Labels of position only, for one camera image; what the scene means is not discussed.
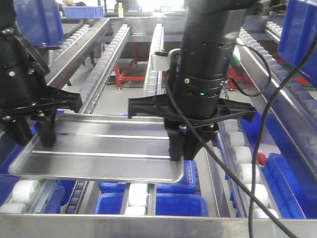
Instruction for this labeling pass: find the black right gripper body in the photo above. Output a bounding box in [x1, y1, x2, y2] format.
[128, 71, 256, 127]

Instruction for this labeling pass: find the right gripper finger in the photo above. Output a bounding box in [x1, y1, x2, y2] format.
[182, 130, 218, 161]
[166, 128, 186, 161]

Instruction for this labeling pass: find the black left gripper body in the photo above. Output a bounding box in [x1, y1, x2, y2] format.
[0, 68, 82, 120]

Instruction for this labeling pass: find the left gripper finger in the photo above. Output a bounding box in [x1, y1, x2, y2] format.
[0, 117, 33, 146]
[36, 111, 56, 147]

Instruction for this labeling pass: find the silver metal tray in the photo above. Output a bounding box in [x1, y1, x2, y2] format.
[8, 113, 184, 183]

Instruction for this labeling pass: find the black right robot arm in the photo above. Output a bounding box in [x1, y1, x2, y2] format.
[128, 0, 256, 161]

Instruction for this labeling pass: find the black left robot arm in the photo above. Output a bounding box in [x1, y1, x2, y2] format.
[0, 0, 82, 147]

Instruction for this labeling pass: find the dark tray far left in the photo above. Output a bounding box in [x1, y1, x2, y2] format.
[61, 18, 83, 38]

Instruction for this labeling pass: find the blue bin below centre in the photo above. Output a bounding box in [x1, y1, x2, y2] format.
[97, 113, 198, 194]

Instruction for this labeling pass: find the blue bin below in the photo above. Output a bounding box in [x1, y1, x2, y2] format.
[97, 113, 198, 194]
[239, 114, 317, 219]

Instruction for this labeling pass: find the right white roller track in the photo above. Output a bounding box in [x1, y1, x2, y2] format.
[218, 119, 279, 218]

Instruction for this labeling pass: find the white roller track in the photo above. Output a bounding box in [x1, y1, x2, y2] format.
[218, 119, 279, 218]
[3, 25, 130, 214]
[120, 24, 164, 216]

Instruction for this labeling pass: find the blue bin front centre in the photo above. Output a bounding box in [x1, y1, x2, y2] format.
[93, 193, 209, 217]

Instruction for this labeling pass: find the left white roller track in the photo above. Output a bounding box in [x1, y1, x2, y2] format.
[3, 25, 130, 214]

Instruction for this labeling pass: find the middle white roller track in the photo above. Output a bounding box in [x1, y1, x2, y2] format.
[120, 24, 164, 216]

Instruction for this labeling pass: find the white bottle red cap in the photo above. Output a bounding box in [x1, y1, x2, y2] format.
[257, 143, 281, 166]

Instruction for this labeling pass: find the large blue crate left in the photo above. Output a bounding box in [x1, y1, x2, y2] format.
[13, 0, 64, 46]

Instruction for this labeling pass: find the large blue crate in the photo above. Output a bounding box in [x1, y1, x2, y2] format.
[13, 0, 64, 46]
[277, 0, 317, 89]

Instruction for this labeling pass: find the far left grey roller track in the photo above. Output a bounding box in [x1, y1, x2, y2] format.
[53, 24, 90, 61]

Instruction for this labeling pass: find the blue crate in background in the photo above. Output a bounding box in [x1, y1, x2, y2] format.
[63, 6, 105, 18]

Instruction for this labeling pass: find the far right edge roller track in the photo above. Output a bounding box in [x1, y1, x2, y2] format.
[264, 21, 283, 43]

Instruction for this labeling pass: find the blue bin below right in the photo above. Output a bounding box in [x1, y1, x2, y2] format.
[239, 114, 317, 219]

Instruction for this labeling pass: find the orange bottle in background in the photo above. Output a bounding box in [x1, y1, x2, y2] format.
[118, 2, 124, 18]

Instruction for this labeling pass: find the large blue crate right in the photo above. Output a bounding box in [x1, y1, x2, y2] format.
[277, 0, 317, 89]

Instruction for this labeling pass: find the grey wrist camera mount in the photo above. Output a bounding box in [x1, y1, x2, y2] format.
[151, 49, 180, 71]

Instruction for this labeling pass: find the left steel divider rail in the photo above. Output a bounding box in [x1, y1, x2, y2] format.
[45, 18, 111, 89]

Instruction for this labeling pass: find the steel divider rail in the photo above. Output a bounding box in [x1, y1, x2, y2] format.
[237, 36, 317, 176]
[45, 18, 111, 89]

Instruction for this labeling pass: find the lower steel rail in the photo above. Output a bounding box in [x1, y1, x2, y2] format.
[197, 149, 230, 218]

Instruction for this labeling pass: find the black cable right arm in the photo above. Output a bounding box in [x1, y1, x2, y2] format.
[164, 37, 317, 238]

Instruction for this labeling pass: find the red metal frame stand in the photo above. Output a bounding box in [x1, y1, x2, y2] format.
[113, 42, 308, 91]

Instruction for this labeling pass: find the front steel frame bar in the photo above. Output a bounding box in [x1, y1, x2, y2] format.
[0, 213, 317, 238]

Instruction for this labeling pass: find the right steel divider rail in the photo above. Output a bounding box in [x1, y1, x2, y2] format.
[237, 36, 317, 176]

